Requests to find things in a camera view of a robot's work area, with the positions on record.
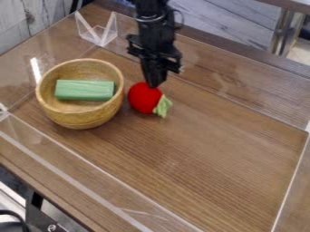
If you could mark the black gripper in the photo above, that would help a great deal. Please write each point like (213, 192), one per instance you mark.
(152, 45)

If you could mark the red strawberry toy green leaves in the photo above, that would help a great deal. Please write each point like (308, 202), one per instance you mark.
(148, 100)

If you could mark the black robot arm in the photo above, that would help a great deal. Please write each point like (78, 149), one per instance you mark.
(148, 8)

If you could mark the wooden bowl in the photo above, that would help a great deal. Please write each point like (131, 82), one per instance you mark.
(80, 115)

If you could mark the green rectangular block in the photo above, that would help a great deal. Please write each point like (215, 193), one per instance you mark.
(81, 90)

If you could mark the metal table leg background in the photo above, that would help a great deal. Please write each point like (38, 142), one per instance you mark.
(286, 33)

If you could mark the clear acrylic front barrier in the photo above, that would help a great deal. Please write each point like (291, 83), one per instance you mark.
(93, 197)

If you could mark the clear acrylic corner bracket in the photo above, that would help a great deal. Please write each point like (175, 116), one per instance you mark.
(97, 35)

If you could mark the black table frame bracket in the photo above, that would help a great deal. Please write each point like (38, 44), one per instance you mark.
(38, 222)

